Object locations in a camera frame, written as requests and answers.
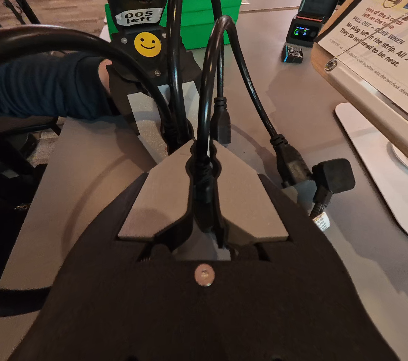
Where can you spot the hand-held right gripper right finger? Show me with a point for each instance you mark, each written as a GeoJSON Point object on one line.
{"type": "Point", "coordinates": [251, 201]}

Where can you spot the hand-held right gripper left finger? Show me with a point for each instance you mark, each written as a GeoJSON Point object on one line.
{"type": "Point", "coordinates": [156, 198]}

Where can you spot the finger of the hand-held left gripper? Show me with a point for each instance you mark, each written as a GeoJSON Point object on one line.
{"type": "Point", "coordinates": [146, 112]}
{"type": "Point", "coordinates": [190, 90]}

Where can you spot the person's left forearm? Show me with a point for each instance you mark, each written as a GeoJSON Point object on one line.
{"type": "Point", "coordinates": [47, 87]}

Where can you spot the person's left hand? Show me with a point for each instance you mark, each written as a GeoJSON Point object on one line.
{"type": "Point", "coordinates": [104, 76]}

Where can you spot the large green plastic bin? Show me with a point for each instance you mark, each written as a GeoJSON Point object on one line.
{"type": "Point", "coordinates": [194, 10]}

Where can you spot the small black battery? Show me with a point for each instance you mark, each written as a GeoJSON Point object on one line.
{"type": "Point", "coordinates": [296, 53]}

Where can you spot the black office chair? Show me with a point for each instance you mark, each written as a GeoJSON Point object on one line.
{"type": "Point", "coordinates": [32, 125]}

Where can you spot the white flat pad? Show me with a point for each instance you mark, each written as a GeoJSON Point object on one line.
{"type": "Point", "coordinates": [366, 150]}

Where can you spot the black charger case with display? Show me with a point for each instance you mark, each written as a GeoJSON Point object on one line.
{"type": "Point", "coordinates": [306, 33]}

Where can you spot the instruction sheet board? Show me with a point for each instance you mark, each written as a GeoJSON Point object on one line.
{"type": "Point", "coordinates": [376, 33]}

